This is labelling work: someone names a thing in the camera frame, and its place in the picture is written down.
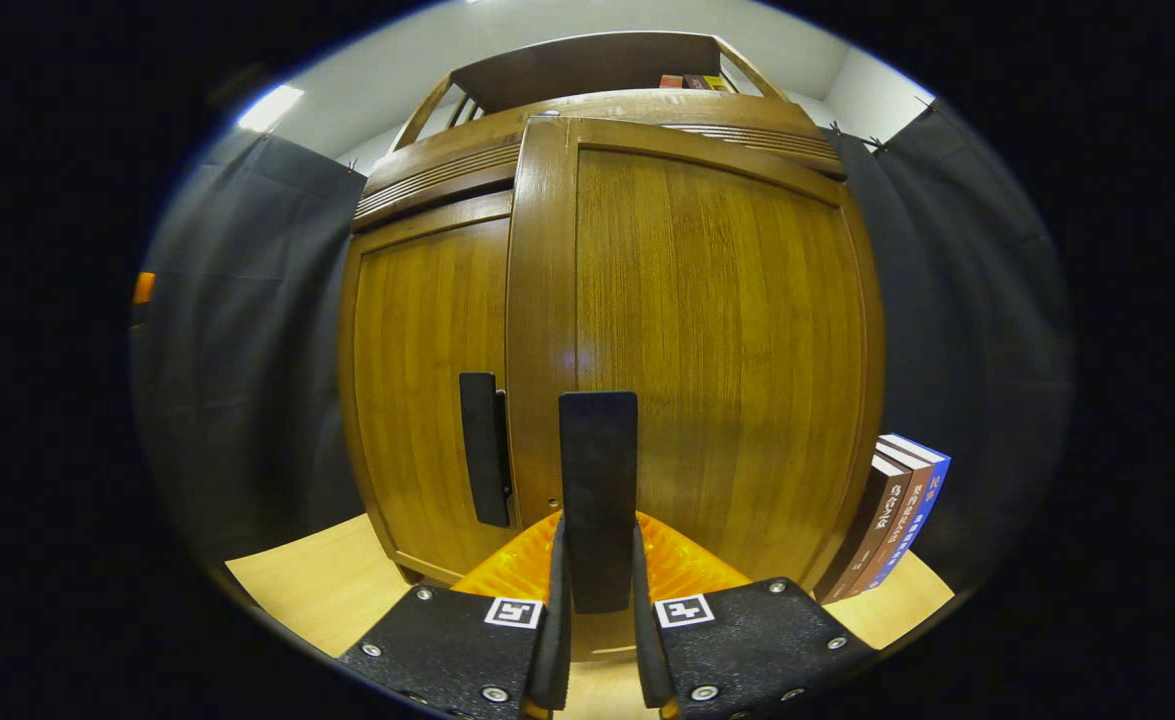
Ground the small ceiling light panel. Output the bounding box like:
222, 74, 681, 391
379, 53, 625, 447
237, 84, 305, 133

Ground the red-brown book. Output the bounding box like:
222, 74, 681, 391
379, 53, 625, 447
832, 443, 933, 599

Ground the wooden double-door shoe cabinet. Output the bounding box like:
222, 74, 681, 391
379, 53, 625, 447
337, 30, 886, 661

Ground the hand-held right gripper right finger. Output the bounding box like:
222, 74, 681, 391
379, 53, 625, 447
632, 512, 878, 720

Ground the black door handle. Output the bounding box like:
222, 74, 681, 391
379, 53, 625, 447
559, 391, 639, 614
459, 372, 514, 528

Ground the wooden cabinet door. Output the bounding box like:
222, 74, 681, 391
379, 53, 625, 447
337, 190, 523, 586
505, 115, 886, 661

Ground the blue book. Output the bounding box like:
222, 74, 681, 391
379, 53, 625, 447
862, 433, 951, 591

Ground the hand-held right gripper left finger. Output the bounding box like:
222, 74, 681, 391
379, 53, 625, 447
339, 515, 573, 720

